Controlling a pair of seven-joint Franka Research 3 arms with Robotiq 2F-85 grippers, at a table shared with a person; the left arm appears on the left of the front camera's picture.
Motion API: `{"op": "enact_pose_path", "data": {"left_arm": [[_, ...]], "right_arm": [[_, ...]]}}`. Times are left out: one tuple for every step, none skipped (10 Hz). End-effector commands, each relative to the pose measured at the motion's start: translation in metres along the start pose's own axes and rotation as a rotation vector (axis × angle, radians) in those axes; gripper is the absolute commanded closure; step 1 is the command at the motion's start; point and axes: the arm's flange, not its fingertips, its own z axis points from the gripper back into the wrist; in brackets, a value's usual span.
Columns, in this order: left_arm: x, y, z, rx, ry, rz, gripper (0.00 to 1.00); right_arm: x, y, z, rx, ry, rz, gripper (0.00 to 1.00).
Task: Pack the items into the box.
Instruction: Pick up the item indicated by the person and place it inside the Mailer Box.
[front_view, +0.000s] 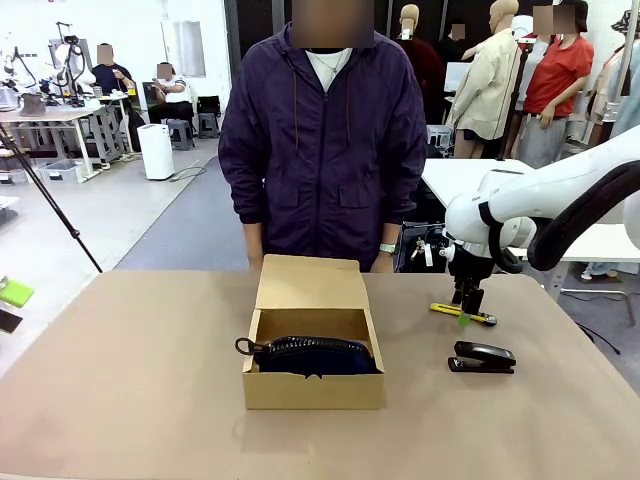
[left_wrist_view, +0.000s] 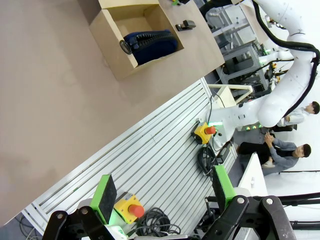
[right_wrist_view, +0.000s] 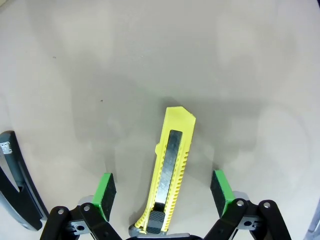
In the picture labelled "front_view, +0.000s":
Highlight wooden top desk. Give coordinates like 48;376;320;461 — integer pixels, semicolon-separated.
0;105;97;184

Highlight white wall panel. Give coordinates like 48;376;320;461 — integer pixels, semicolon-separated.
160;19;207;79

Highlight mannequin in beige coat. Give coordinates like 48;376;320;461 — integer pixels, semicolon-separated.
446;0;525;159

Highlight white air purifier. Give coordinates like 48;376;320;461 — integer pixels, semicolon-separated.
136;123;176;181

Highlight brown cardboard box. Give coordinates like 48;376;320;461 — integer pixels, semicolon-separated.
242;253;387;411

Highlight black tripod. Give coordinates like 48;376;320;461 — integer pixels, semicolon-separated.
0;124;104;274

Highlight black floor cable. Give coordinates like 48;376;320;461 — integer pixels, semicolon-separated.
559;288;622;356

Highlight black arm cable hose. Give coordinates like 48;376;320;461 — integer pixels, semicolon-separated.
487;159;640;274

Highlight seated person dark shirt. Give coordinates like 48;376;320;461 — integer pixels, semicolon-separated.
91;43;135;97

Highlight black bag with keys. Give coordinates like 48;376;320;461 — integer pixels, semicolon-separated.
399;222;450;274

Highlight figure in red shirt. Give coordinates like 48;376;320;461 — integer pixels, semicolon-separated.
514;0;596;169

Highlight grey stool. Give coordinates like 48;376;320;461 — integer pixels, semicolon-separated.
167;118;196;152
198;113;221;140

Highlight person in purple jacket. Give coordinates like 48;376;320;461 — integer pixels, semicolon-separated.
218;0;429;274

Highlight navy blue pencil case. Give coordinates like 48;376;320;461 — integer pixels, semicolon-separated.
234;335;380;376

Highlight mannequin in dark red top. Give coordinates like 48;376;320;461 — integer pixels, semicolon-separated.
397;3;447;126

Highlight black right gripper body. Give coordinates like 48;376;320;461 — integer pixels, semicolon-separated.
447;252;497;294

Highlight black stapler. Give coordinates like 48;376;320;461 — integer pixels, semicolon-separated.
447;340;517;375

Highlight person in black clothes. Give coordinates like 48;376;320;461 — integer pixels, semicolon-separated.
439;22;472;96

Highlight yellow utility knife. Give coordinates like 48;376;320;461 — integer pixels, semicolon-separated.
430;302;498;327

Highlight clear plastic bin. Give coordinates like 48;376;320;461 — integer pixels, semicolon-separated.
38;159;85;184

